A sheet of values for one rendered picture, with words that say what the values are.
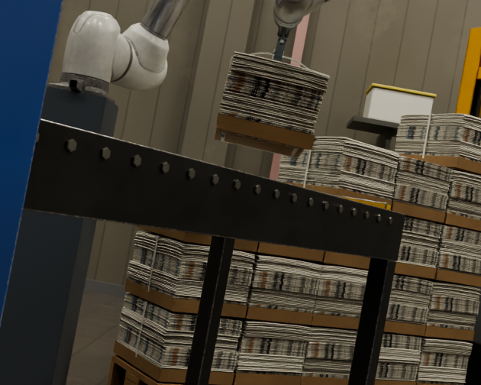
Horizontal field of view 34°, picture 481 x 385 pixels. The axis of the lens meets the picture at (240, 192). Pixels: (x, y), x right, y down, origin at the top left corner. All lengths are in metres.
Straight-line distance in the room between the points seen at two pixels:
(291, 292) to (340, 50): 3.04
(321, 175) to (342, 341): 0.62
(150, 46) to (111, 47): 0.15
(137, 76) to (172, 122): 2.89
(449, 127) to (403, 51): 2.34
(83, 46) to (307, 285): 1.13
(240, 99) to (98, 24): 0.54
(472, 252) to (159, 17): 1.64
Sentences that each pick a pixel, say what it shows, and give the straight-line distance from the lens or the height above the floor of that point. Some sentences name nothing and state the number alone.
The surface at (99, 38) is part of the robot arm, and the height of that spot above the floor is 1.18.
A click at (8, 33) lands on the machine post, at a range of 0.76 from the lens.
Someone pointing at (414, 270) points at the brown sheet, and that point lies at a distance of 3.17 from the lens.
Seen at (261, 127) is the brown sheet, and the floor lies 0.98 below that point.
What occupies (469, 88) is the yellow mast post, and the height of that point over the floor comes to 1.54.
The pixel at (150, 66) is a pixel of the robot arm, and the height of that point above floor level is 1.15.
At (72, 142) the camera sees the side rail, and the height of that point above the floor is 0.78.
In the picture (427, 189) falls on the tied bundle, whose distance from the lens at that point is 3.18.
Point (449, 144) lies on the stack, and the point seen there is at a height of 1.16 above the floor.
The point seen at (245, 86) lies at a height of 1.09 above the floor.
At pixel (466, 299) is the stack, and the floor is 0.55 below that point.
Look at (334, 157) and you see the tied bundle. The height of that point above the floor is 0.99.
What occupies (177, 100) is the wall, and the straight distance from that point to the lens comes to 5.54.
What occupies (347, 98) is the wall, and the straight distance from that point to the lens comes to 5.53.
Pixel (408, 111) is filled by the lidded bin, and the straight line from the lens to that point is 5.03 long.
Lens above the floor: 0.73
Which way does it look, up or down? 1 degrees up
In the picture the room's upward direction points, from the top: 11 degrees clockwise
